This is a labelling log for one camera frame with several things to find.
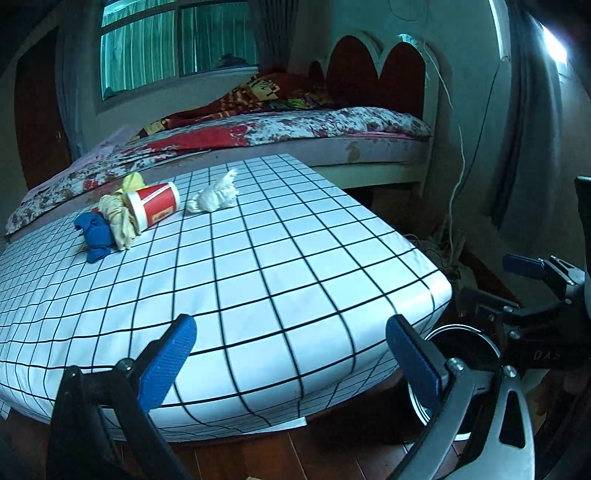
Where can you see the pink cloth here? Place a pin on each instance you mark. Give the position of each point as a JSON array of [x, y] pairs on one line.
[[113, 141]]

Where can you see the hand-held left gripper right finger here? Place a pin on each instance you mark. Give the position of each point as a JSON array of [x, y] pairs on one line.
[[415, 364]]

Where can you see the bed with heart-shaped headboard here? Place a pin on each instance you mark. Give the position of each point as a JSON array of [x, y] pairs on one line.
[[397, 78]]

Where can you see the yellow cloth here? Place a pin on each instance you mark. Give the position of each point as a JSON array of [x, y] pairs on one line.
[[131, 182]]

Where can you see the red paper cup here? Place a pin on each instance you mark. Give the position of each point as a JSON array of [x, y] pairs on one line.
[[157, 203]]

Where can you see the bright window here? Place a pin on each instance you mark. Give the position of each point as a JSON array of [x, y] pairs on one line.
[[556, 41]]

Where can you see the white checkered tablecloth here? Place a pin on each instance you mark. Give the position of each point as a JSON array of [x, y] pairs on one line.
[[277, 277]]

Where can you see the brown wooden door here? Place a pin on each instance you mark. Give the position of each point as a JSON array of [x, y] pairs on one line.
[[41, 115]]

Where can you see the black round trash bin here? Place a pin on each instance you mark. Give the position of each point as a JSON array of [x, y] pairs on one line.
[[461, 346]]

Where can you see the blue glove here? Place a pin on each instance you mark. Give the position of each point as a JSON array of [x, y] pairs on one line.
[[97, 235]]

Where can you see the red printed blanket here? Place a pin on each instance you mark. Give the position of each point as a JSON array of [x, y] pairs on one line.
[[249, 99]]

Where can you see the blue-grey curtain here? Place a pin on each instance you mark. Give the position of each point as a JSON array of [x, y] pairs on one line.
[[526, 129]]

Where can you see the grey curtain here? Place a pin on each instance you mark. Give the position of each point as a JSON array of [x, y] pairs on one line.
[[76, 78], [272, 32]]

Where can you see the window with green curtain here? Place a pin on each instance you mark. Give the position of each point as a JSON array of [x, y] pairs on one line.
[[180, 41]]

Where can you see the floral bed sheet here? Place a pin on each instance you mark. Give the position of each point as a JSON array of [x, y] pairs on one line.
[[286, 131]]

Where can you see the white tissue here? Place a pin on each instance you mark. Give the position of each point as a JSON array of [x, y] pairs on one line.
[[210, 198]]

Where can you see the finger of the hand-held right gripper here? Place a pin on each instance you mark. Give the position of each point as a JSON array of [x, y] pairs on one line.
[[524, 266], [485, 307]]

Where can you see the person's right hand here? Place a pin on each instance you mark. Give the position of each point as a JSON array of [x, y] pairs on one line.
[[565, 385]]

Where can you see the beige glove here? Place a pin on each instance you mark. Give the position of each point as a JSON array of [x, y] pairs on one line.
[[117, 221]]

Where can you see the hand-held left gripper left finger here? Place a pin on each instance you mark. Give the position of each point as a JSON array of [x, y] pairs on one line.
[[168, 364]]

